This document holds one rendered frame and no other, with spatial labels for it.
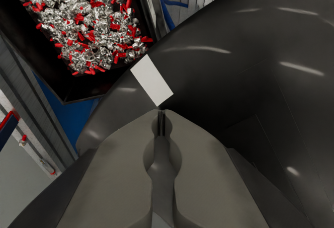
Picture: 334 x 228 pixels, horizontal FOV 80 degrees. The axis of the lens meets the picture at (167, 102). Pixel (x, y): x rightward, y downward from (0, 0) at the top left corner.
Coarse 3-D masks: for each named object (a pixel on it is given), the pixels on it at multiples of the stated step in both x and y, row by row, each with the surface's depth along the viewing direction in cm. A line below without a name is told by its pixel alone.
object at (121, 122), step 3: (120, 117) 15; (120, 120) 16; (123, 120) 15; (117, 123) 16; (120, 123) 16; (123, 123) 16; (126, 123) 15; (114, 126) 16; (117, 126) 16; (120, 126) 16; (111, 129) 16; (114, 129) 16; (117, 129) 16; (111, 132) 16
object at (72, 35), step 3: (69, 30) 24; (72, 30) 25; (75, 30) 25; (69, 33) 24; (72, 33) 24; (75, 33) 25; (69, 36) 25; (72, 36) 25; (75, 36) 25; (69, 39) 26; (72, 39) 25; (75, 39) 25; (69, 42) 26; (72, 42) 26; (69, 45) 26
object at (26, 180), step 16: (16, 144) 110; (0, 160) 103; (16, 160) 103; (32, 160) 103; (0, 176) 97; (16, 176) 97; (32, 176) 98; (0, 192) 92; (16, 192) 92; (32, 192) 92; (0, 208) 87; (16, 208) 88; (0, 224) 83; (160, 224) 86
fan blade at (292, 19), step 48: (240, 0) 11; (288, 0) 10; (192, 48) 12; (240, 48) 11; (288, 48) 10; (144, 96) 14; (192, 96) 13; (240, 96) 12; (288, 96) 11; (96, 144) 18; (240, 144) 12; (288, 144) 11; (288, 192) 12
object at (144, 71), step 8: (144, 56) 13; (136, 64) 14; (144, 64) 14; (152, 64) 13; (136, 72) 14; (144, 72) 14; (152, 72) 13; (144, 80) 14; (152, 80) 14; (160, 80) 13; (144, 88) 14; (152, 88) 14; (160, 88) 14; (168, 88) 13; (152, 96) 14; (160, 96) 14; (168, 96) 13
